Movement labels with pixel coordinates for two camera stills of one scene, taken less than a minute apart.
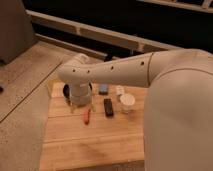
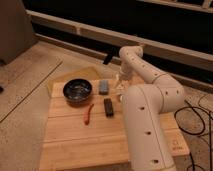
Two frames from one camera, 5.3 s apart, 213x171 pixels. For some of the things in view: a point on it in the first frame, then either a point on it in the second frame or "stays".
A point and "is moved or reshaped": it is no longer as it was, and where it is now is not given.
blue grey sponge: [103, 90] stays
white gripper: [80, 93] → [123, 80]
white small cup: [119, 89] is moved or reshaped
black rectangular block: [108, 104] stays
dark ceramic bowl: [78, 91] stays
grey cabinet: [16, 30] stays
